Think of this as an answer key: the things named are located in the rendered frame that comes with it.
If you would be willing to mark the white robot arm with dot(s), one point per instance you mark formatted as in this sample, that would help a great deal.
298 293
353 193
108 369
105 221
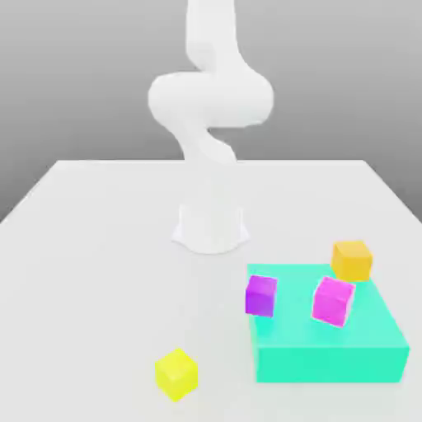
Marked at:
211 99

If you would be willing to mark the small purple cube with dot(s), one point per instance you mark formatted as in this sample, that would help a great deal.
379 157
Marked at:
260 296

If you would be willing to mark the small orange cube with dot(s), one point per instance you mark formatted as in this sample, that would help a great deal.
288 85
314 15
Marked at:
351 262

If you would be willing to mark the small pink cube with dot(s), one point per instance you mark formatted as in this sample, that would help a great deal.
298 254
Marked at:
331 301

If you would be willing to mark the small yellow cube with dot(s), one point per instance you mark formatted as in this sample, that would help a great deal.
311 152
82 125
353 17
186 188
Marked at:
176 376

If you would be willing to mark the large turquoise box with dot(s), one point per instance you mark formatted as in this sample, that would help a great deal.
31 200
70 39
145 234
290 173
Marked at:
329 359

